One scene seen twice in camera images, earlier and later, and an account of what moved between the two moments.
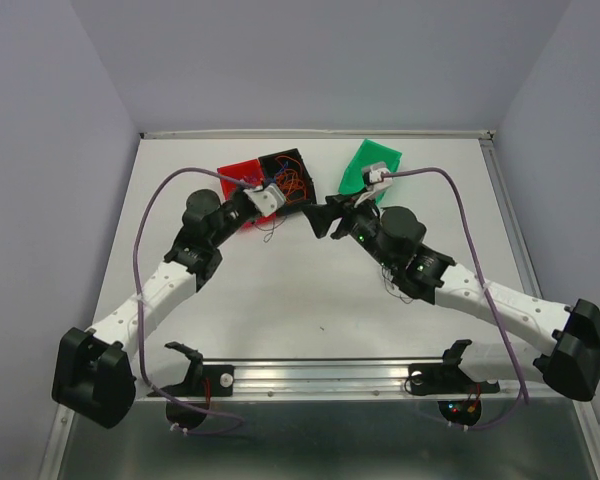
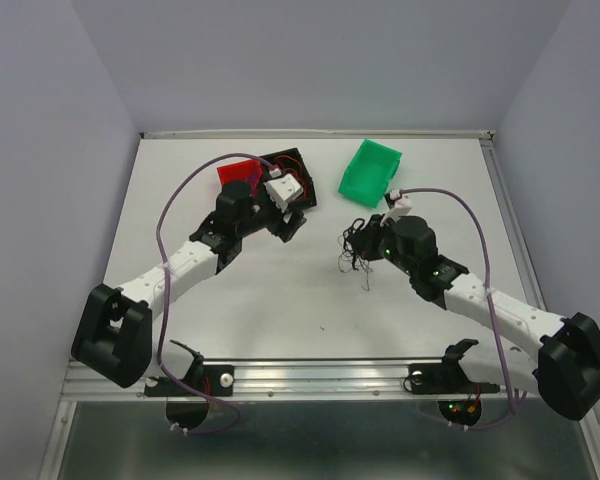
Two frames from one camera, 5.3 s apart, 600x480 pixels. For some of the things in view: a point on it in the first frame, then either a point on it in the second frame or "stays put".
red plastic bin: (251, 173) stays put
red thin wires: (291, 180) stays put
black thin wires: (388, 280) -> (349, 258)
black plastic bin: (287, 170) stays put
